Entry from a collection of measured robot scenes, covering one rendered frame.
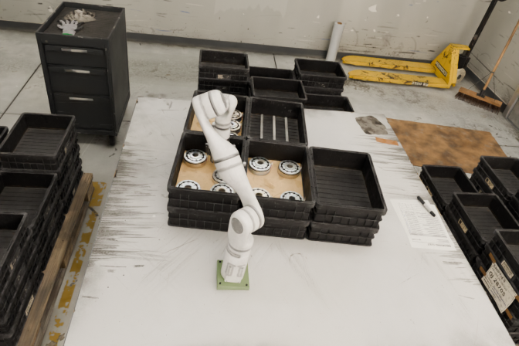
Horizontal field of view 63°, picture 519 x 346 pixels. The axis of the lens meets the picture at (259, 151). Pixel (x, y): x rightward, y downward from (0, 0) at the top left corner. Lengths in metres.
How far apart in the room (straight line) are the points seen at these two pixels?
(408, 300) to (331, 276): 0.31
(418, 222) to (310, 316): 0.80
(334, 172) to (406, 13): 3.59
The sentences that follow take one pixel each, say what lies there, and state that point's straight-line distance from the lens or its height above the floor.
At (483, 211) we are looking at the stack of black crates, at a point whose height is 0.38.
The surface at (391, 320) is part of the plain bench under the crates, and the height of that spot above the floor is 0.70.
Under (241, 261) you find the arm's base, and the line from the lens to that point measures 1.59.
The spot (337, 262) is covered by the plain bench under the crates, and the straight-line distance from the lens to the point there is 1.86.
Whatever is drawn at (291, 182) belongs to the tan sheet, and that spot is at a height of 0.83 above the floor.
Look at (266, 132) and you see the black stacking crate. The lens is 2.24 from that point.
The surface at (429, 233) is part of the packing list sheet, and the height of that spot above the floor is 0.70.
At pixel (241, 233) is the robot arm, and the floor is 0.99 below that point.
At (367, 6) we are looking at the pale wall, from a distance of 5.24.
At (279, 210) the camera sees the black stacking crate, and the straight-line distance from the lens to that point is 1.74.
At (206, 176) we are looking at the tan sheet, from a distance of 1.91.
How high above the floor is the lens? 2.08
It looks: 37 degrees down
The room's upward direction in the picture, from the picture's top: 9 degrees clockwise
